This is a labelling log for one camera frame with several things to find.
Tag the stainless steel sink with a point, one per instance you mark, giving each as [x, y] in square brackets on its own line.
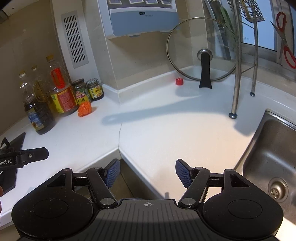
[269, 163]

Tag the green label bean paste jar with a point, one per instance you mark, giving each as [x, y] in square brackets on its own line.
[81, 92]

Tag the glass pot lid black handle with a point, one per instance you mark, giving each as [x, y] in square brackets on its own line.
[202, 49]

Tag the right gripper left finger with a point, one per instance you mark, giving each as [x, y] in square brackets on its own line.
[101, 180]

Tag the red bottle cap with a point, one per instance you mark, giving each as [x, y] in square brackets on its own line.
[179, 81]

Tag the chrome dish rack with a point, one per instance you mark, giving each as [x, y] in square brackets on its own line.
[250, 11]

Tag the red handled scissors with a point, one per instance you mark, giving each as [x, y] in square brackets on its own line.
[281, 20]

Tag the operator left hand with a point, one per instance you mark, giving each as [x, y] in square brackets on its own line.
[1, 194]

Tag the yellow label sauce jar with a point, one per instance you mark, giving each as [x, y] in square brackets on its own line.
[95, 89]

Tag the yellow oil bottle behind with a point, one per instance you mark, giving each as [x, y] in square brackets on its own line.
[41, 88]

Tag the dark soy sauce bottle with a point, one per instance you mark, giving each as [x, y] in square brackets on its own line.
[37, 111]

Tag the orange mesh scrubber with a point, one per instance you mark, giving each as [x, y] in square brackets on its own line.
[84, 109]

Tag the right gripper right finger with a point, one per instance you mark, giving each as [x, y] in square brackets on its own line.
[195, 180]

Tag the silver wall vent grille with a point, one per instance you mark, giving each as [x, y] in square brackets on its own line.
[74, 40]

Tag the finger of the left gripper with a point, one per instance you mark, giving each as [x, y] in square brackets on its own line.
[33, 155]

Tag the oil bottle red handle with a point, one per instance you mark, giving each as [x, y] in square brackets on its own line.
[61, 90]

